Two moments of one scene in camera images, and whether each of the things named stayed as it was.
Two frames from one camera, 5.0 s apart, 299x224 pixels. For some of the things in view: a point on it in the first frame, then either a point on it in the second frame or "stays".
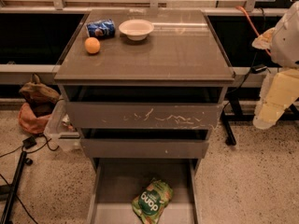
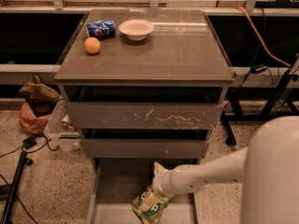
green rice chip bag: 149,205 stays
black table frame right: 233,113 stays
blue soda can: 105,29 stays
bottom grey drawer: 116,183 stays
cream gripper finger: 283,91 → 149,201
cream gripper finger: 263,41 → 158,169
